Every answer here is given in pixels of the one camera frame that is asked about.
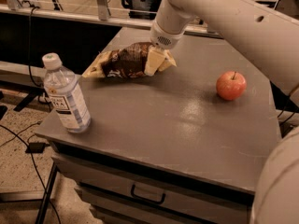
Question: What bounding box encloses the red apple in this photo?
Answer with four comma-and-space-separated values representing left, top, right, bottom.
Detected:
216, 71, 247, 101

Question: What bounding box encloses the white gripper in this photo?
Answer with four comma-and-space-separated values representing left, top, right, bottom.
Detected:
144, 0, 194, 76

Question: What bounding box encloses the metal railing post left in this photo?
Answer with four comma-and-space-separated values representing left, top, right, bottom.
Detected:
96, 0, 110, 21

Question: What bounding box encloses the brown chip bag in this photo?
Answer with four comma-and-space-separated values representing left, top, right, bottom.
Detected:
82, 42, 155, 78

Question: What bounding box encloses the clear plastic water bottle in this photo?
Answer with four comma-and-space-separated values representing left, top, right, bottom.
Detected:
42, 53, 91, 133

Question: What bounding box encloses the black floor cable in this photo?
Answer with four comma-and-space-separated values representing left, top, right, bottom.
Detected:
0, 119, 62, 224

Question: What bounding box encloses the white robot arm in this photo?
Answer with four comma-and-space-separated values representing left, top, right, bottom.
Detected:
150, 0, 299, 224

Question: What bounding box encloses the grey drawer cabinet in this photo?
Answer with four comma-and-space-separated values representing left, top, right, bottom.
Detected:
37, 35, 279, 224

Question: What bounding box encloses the black drawer handle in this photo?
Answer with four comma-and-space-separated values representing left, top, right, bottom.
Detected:
130, 184, 166, 205

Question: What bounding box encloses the black power adapter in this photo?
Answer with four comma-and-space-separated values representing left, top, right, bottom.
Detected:
25, 142, 49, 154

